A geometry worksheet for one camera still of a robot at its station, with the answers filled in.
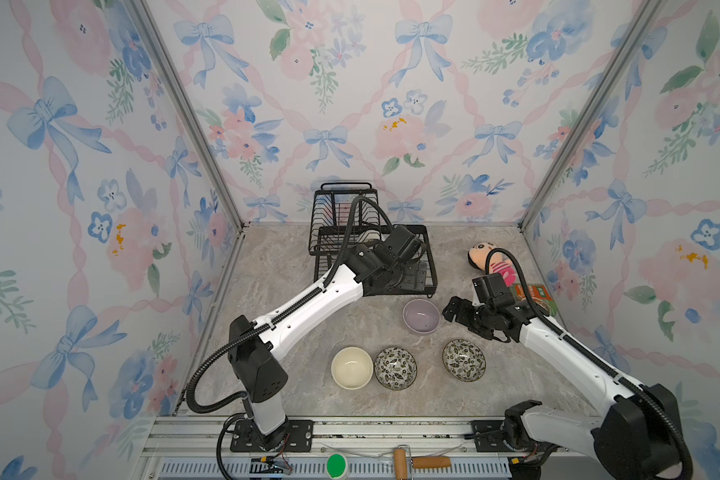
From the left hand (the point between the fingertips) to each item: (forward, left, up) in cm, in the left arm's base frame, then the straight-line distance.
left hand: (411, 273), depth 76 cm
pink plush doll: (+19, -34, -19) cm, 44 cm away
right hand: (-4, -14, -15) cm, 21 cm away
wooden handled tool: (-37, -1, -24) cm, 45 cm away
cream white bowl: (-16, +15, -23) cm, 32 cm away
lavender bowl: (0, -6, -23) cm, 23 cm away
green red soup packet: (+9, -47, -25) cm, 54 cm away
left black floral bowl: (-16, +3, -23) cm, 28 cm away
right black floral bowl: (-13, -17, -24) cm, 32 cm away
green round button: (-39, +18, -16) cm, 45 cm away
